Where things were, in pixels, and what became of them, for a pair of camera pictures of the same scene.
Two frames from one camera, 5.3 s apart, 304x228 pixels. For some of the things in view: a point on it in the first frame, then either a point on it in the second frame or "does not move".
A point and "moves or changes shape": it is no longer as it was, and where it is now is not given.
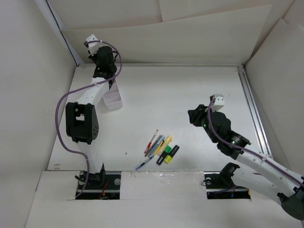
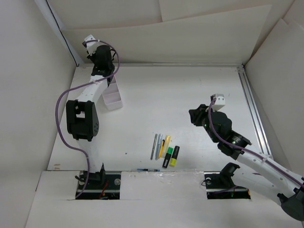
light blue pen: x=156 y=147 moves or changes shape
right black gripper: x=195 y=115 does not move
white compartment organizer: x=112 y=98 does not move
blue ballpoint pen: x=141 y=164 → x=147 y=170
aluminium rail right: x=262 y=144 does not move
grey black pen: x=153 y=145 moves or changes shape
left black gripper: x=93 y=58 does not move
